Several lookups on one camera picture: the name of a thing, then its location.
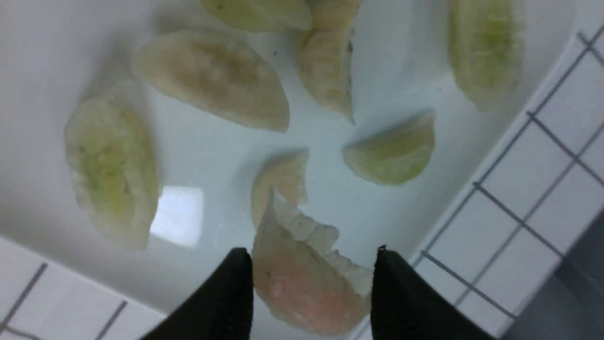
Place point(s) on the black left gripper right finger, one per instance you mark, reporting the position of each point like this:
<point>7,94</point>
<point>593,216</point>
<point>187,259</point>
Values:
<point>405,307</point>

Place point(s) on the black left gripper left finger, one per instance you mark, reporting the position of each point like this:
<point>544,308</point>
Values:
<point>221,309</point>

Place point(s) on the pale pink dumpling on plate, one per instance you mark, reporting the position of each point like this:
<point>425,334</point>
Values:
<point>286,174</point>

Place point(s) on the green dumpling on plate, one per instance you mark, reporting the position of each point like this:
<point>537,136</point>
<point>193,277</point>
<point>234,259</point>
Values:
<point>113,171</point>
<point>395,156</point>
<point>261,15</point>
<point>486,49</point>

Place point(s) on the white square plate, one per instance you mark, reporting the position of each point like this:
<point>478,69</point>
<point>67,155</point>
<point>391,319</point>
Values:
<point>57,53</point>

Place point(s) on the beige dumpling on plate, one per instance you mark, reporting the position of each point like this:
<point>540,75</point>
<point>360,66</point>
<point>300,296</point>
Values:
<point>324,55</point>
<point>216,74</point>

